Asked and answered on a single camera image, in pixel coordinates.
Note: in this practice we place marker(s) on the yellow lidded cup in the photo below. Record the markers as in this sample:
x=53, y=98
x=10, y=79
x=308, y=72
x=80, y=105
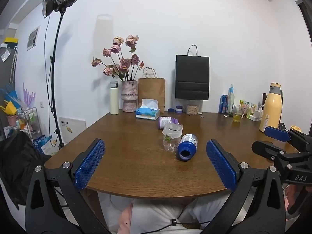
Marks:
x=296, y=128

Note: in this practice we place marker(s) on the black jacket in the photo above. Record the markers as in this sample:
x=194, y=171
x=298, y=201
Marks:
x=19, y=165

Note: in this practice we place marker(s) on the black studio light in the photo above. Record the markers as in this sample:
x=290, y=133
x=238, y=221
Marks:
x=58, y=3

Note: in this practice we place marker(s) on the clear jar of grains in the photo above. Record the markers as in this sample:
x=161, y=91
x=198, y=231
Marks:
x=193, y=107

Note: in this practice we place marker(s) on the dried pink roses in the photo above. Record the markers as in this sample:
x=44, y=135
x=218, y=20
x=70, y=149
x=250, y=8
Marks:
x=119, y=58

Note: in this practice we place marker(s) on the blue drink can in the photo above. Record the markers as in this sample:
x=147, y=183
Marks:
x=223, y=104

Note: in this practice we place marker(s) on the clear plastic cup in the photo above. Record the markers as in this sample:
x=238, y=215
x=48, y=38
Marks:
x=172, y=137

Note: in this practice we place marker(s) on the blue plastic bottle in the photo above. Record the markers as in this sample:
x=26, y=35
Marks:
x=187, y=147

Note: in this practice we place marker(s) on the small colourful bottles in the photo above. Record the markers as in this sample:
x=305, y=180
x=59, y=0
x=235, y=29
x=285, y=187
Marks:
x=247, y=107

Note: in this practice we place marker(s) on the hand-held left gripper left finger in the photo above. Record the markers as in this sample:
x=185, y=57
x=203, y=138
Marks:
x=89, y=163

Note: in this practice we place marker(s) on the glass of yellow liquid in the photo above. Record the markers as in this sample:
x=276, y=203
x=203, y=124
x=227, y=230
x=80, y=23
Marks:
x=237, y=115

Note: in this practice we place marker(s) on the blue packet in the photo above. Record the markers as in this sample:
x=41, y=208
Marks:
x=43, y=143

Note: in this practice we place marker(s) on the white power adapter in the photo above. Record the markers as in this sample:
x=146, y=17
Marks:
x=256, y=115

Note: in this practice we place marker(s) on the blue tissue box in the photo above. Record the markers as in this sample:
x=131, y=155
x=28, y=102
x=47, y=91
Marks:
x=147, y=112

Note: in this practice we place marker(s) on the clear glass bottle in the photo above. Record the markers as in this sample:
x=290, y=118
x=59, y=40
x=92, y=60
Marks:
x=230, y=100

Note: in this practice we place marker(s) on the white thermos bottle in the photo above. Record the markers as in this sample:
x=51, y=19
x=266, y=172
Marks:
x=114, y=98

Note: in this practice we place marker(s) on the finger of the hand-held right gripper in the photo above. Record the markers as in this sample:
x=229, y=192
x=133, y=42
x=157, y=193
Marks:
x=265, y=149
x=277, y=133

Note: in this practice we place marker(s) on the purple clothes hangers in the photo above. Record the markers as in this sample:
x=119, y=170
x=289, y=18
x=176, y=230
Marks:
x=28, y=96

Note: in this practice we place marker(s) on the metal storage rack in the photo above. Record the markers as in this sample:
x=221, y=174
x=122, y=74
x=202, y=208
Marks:
x=28, y=121

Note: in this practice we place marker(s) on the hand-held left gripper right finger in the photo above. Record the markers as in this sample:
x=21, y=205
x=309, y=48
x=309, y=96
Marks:
x=221, y=166

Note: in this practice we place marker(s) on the blue clothes hangers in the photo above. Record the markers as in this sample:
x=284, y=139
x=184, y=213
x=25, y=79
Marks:
x=9, y=95

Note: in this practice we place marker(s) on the person's white clothing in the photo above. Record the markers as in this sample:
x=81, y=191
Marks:
x=170, y=209

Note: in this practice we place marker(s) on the black paper bag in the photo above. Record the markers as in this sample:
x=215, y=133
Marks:
x=192, y=78

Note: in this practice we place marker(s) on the black light stand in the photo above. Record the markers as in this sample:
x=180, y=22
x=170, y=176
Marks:
x=54, y=78

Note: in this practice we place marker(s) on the wall poster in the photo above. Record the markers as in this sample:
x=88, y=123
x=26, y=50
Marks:
x=32, y=37

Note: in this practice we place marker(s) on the purple plastic bottle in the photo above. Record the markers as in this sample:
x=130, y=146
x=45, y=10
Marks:
x=167, y=122

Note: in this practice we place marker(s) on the yellow box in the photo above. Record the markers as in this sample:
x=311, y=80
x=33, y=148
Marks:
x=11, y=40

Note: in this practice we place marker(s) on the cream thermos jug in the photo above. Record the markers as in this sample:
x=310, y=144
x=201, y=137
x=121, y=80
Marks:
x=271, y=109

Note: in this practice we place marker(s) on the pink ceramic vase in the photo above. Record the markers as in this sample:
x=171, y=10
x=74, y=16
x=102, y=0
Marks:
x=128, y=95

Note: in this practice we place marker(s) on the small purple jar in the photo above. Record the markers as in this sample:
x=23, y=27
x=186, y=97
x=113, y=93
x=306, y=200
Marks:
x=179, y=109

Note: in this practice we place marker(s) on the brown paper bag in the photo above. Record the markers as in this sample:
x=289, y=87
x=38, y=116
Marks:
x=151, y=91

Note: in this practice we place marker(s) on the person's right hand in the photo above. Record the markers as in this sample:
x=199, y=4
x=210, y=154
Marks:
x=290, y=195

